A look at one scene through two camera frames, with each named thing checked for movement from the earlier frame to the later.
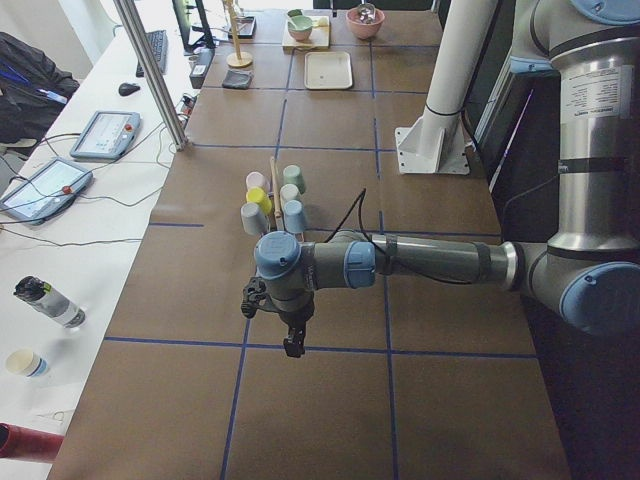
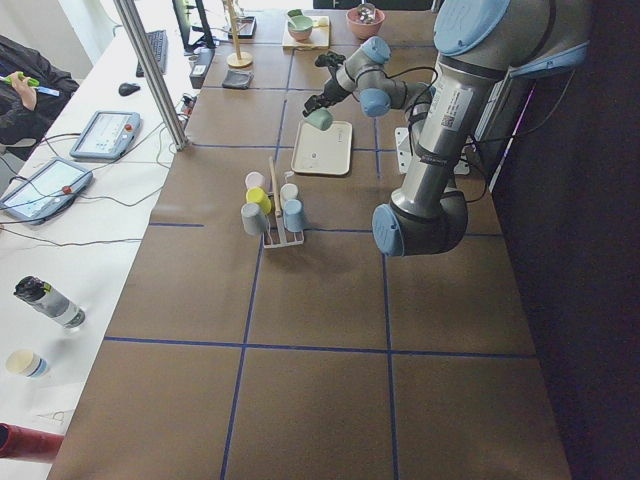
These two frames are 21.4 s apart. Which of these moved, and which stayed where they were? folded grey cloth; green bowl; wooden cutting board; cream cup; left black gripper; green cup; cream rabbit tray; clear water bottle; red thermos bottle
Moved: green cup; cream rabbit tray; left black gripper
Stayed: folded grey cloth; wooden cutting board; cream cup; clear water bottle; green bowl; red thermos bottle
